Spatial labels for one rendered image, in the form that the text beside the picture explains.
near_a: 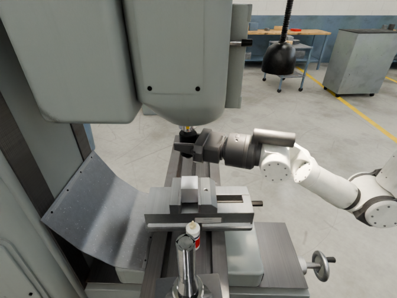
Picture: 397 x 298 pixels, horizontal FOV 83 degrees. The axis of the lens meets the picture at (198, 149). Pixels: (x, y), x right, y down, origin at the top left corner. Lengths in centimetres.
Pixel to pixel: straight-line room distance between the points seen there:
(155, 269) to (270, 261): 46
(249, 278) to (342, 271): 123
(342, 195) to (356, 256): 152
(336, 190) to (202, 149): 33
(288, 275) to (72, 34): 94
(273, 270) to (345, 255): 119
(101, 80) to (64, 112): 11
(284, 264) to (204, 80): 76
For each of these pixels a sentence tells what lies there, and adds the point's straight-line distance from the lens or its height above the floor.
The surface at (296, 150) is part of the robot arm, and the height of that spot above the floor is 124.
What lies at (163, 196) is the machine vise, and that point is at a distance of 78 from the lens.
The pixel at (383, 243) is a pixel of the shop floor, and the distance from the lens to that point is 234.
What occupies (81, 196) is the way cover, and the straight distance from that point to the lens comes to 81.
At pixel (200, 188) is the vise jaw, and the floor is 104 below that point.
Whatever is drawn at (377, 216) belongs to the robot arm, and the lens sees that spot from 66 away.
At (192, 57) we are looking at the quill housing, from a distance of 43.
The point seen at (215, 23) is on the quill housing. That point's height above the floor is 152.
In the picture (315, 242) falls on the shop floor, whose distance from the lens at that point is 208.
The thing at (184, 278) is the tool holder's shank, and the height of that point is 125.
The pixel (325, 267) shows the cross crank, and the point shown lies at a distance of 111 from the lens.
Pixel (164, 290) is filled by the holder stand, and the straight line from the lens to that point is 48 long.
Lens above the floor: 156
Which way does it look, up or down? 34 degrees down
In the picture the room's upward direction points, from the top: straight up
